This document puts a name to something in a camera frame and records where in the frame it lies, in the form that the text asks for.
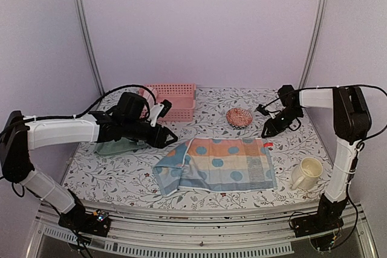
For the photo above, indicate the blue patterned towel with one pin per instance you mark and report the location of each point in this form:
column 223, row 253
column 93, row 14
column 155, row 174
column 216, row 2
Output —
column 216, row 165

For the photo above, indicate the left aluminium corner post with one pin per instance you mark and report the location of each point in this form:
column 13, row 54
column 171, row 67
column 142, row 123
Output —
column 80, row 10

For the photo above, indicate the cream ceramic mug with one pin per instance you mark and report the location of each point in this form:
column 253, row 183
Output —
column 306, row 174

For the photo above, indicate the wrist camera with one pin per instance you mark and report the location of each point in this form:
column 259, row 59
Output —
column 159, row 110
column 262, row 109

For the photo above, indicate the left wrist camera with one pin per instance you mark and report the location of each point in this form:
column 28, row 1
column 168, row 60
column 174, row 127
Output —
column 159, row 110

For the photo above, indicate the right aluminium corner post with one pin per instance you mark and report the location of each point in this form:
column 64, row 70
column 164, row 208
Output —
column 317, row 26

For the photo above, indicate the green folded towel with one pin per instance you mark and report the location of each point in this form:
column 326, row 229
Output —
column 118, row 147

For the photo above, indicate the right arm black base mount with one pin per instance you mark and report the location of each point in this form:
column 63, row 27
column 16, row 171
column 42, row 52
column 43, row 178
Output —
column 327, row 218

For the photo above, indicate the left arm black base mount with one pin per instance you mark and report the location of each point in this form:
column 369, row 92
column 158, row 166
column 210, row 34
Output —
column 78, row 220

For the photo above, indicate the aluminium corner post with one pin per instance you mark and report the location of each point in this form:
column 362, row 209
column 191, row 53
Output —
column 80, row 10
column 317, row 26

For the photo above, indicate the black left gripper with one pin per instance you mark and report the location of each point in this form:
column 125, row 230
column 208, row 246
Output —
column 159, row 138

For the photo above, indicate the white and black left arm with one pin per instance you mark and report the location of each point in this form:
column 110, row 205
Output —
column 23, row 135

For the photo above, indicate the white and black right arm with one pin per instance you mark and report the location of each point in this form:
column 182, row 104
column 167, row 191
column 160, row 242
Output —
column 351, row 123

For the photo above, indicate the aluminium front rail frame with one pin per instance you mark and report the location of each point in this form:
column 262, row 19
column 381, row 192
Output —
column 151, row 232

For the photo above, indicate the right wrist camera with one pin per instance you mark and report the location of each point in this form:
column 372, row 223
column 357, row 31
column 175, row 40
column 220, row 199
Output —
column 262, row 109

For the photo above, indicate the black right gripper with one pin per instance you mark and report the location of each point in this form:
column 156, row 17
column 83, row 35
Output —
column 274, row 128

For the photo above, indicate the pink towel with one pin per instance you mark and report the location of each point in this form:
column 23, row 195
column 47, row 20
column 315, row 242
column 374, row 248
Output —
column 149, row 94

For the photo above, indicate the red patterned bowl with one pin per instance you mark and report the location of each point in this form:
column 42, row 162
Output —
column 239, row 117

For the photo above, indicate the pink perforated plastic basket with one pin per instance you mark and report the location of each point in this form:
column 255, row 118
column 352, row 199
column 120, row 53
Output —
column 181, row 95

